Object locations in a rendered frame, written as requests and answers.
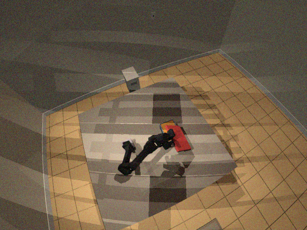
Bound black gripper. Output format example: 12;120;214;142
167;129;175;140

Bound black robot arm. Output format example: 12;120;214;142
118;133;172;175

